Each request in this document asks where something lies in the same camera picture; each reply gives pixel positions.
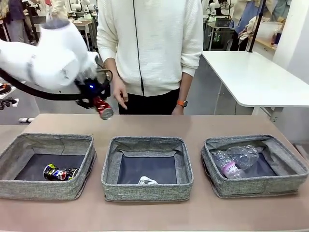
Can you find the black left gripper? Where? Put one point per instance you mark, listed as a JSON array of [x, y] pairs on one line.
[[90, 87]]

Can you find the crushed red soda can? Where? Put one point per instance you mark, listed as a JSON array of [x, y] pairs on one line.
[[102, 107]]

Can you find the crushed blue soda can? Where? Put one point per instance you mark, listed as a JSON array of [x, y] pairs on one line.
[[60, 173]]

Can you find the clear plastic bottle pink label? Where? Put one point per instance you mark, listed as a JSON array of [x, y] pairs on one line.
[[229, 168]]

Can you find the person's right forearm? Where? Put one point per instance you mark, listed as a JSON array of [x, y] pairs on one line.
[[113, 70]]

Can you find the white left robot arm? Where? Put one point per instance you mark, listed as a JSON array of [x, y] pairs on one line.
[[48, 55]]

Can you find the person's left forearm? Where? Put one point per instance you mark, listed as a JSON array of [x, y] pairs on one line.
[[186, 87]]

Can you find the person's right hand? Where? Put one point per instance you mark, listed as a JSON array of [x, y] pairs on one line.
[[119, 90]]

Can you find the person's left hand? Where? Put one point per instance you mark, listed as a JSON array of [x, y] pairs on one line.
[[178, 111]]

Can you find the black trousers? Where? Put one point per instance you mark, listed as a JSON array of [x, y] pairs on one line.
[[149, 105]]

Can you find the white marker pen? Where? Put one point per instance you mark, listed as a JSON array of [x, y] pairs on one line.
[[25, 120]]

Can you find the wooden top background table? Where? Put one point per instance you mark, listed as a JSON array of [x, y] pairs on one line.
[[84, 23]]

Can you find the white knit sweater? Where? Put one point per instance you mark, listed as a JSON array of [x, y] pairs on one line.
[[164, 48]]

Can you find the white power strip with plugs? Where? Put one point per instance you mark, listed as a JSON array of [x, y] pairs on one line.
[[7, 102]]

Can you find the orange and black tool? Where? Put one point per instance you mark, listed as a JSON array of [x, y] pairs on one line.
[[3, 88]]

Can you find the black tripod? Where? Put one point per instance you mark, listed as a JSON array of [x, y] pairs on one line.
[[33, 29]]

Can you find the bystander in cream jacket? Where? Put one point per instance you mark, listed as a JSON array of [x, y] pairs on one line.
[[60, 9]]

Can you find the grey fabric basket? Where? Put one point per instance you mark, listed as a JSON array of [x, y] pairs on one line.
[[144, 191], [253, 187], [36, 187]]

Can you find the bystander in purple top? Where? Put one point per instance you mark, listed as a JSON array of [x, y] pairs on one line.
[[15, 14]]

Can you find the background workbench with machine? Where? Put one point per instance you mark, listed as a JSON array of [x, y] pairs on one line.
[[218, 25]]

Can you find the white work table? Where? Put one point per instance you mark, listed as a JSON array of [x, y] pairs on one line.
[[253, 77]]

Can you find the pile of hanging clothes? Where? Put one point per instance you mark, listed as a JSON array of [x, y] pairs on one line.
[[241, 19]]

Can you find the black stand pole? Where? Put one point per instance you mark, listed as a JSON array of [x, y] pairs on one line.
[[256, 26]]

